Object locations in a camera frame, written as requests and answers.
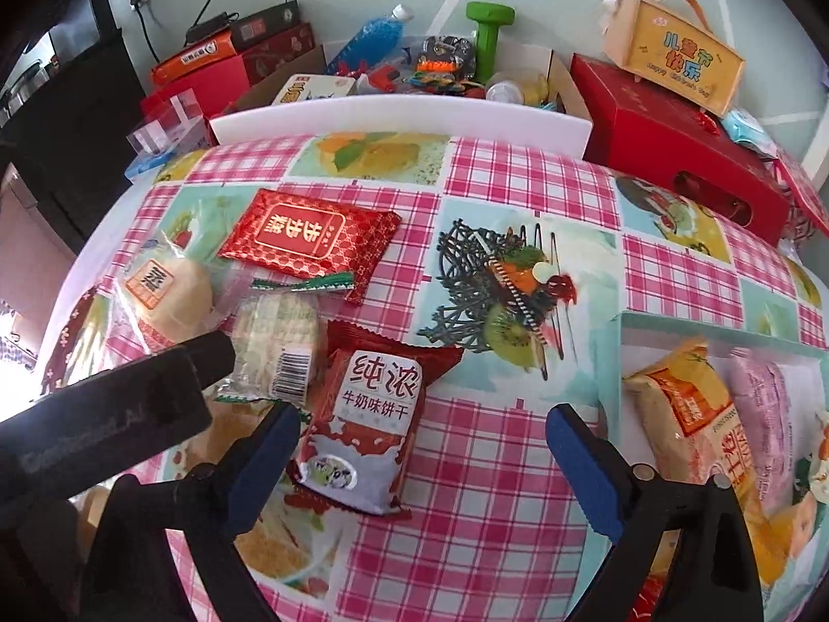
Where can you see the cardboard box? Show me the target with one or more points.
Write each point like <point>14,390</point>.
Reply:
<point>557,71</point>

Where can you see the dark red box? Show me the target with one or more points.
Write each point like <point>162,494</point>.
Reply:
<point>278,55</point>

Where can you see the yellow bread packet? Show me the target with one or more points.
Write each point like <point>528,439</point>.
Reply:
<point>790,531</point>

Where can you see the light blue box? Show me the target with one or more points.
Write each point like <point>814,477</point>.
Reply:
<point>142,168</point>

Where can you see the orange beige snack packet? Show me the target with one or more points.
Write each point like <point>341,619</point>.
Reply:
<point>686,414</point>

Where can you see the black box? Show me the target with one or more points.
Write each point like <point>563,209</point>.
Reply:
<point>265,23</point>

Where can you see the red puffy snack packet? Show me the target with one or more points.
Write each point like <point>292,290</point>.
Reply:
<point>647,609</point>

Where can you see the pink snack packet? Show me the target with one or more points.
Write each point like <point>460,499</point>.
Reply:
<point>771,402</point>

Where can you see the yellow white carton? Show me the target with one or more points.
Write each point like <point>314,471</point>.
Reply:
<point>311,87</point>

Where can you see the pink checked tablecloth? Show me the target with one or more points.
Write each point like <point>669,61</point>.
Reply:
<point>505,466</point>

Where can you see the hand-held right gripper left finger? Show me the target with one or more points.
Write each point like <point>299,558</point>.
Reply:
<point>259,473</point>

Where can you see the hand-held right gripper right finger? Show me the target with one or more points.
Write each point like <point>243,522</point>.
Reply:
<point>583,466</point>

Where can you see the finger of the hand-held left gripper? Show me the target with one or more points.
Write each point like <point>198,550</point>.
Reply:
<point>210,363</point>

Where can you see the red toy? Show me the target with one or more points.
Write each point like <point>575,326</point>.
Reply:
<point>382,78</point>

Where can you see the red gold patterned flat packet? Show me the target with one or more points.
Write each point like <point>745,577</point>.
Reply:
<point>304,240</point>

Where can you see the beige carry box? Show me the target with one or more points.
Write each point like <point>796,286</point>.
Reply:
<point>680,65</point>

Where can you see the red flat box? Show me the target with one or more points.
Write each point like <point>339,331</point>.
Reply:
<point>214,81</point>

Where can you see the clear plastic box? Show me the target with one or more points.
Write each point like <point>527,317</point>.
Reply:
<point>168,123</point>

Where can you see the clear white bun packet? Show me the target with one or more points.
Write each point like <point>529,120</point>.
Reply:
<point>175,291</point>

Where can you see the clear wafer packet green edges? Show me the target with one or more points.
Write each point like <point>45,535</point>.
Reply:
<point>272,330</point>

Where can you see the dark cabinet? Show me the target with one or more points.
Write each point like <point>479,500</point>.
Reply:
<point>65,129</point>

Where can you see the red paper bag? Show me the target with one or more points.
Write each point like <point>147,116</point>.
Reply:
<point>809,201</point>

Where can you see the yellowish clear bottle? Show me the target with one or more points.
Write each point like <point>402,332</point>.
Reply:
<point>518,87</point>

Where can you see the pale packet with orange print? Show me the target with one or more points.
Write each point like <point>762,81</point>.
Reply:
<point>819,460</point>

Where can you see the teal white storage bin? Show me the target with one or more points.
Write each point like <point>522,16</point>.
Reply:
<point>712,330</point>

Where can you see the dark toy packet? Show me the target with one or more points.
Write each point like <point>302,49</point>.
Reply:
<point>443,55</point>

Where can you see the red gift box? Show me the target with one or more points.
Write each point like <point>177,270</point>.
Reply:
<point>647,136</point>

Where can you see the dark red biscuit packet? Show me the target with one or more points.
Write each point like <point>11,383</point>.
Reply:
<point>369,414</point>

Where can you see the black power adapter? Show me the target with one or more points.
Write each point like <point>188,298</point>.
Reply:
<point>210,26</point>

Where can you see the blue plastic bottle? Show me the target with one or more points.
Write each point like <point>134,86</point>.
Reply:
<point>369,45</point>

